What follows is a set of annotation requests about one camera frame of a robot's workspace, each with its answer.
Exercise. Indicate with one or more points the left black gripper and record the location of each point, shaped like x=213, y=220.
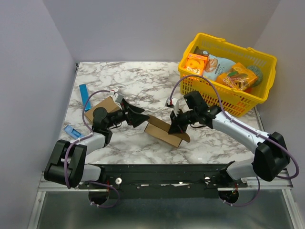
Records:
x=135, y=119

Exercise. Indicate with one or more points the orange snack box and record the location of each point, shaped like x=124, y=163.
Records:
x=196, y=63

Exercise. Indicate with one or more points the aluminium frame rail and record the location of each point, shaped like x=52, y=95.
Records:
x=274, y=182

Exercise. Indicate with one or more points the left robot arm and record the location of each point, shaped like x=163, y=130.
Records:
x=66, y=165

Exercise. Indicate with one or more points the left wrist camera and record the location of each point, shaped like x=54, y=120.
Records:
x=117, y=97

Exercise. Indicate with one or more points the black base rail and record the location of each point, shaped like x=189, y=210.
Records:
x=132, y=191

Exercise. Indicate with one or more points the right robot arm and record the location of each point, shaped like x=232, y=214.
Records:
x=270, y=157

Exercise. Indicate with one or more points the dark snack packet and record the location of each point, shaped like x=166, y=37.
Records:
x=201, y=52

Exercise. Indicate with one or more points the light blue chips bag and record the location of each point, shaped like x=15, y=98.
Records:
x=217, y=66

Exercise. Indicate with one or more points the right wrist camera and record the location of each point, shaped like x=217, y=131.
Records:
x=173, y=103

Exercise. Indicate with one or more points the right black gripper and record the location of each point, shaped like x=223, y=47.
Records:
x=178, y=119

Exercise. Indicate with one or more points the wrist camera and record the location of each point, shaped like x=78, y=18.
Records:
x=117, y=97
x=173, y=103

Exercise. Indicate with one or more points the orange gummy candy bag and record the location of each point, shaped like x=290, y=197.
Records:
x=238, y=77

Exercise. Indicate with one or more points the long blue box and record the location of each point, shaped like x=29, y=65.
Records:
x=84, y=97

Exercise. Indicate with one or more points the small blue box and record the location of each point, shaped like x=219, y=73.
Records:
x=73, y=132

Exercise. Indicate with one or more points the green round sponge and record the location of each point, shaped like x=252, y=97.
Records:
x=257, y=71

